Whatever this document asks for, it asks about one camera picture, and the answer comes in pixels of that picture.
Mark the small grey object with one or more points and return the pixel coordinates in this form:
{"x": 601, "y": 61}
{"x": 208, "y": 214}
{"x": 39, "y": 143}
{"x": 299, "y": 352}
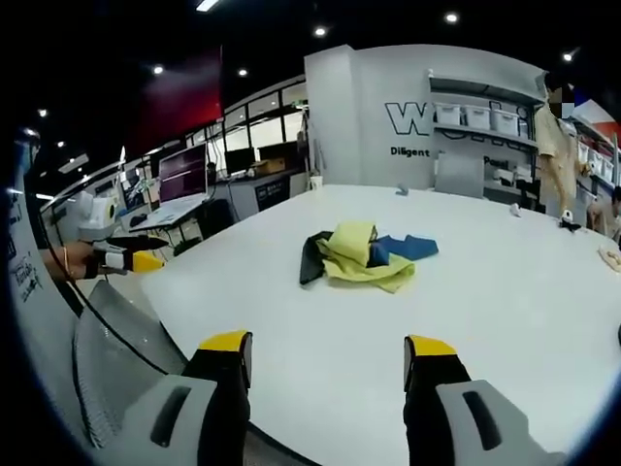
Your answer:
{"x": 402, "y": 190}

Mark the yellow black blue garment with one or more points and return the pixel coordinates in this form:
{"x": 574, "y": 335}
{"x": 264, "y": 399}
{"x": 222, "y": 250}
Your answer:
{"x": 359, "y": 257}

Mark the white storage bin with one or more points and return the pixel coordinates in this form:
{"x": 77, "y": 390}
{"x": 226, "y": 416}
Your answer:
{"x": 504, "y": 122}
{"x": 447, "y": 115}
{"x": 477, "y": 118}

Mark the open laptop with purple screen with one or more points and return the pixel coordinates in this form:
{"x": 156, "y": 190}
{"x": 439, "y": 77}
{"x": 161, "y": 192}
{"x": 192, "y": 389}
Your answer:
{"x": 183, "y": 175}

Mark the grey laptop lid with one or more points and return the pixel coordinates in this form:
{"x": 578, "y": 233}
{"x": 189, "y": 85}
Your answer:
{"x": 460, "y": 177}

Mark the cardboard box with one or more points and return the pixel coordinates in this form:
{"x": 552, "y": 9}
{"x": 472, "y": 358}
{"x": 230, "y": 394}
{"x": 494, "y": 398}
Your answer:
{"x": 268, "y": 167}

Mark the white and black device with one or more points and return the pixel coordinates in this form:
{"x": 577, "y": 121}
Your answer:
{"x": 567, "y": 221}

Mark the grey side desk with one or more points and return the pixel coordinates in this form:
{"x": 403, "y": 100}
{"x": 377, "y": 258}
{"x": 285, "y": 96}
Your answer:
{"x": 170, "y": 218}

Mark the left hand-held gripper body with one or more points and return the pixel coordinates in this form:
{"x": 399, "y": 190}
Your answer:
{"x": 94, "y": 216}

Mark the small white object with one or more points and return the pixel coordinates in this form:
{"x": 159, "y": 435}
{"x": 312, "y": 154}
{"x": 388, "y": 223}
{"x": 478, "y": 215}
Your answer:
{"x": 515, "y": 210}

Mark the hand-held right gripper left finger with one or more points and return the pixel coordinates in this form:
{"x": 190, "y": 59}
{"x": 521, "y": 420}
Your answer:
{"x": 223, "y": 369}

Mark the black computer monitor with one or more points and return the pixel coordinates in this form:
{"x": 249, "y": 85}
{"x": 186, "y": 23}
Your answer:
{"x": 240, "y": 161}

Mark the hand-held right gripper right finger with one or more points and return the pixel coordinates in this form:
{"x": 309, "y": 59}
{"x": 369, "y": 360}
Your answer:
{"x": 432, "y": 374}

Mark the person's left hand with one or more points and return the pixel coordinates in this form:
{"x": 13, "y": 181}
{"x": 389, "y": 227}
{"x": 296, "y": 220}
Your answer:
{"x": 81, "y": 259}

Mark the grey wall shelf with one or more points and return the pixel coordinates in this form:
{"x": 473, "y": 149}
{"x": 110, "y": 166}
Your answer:
{"x": 485, "y": 87}

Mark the person's white printed shirt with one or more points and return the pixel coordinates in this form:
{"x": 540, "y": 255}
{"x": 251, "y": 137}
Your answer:
{"x": 29, "y": 315}

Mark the shelf with white bins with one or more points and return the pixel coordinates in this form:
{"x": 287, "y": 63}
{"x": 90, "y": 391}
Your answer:
{"x": 601, "y": 155}

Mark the tan object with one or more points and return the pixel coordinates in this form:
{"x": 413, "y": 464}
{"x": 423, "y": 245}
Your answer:
{"x": 612, "y": 257}

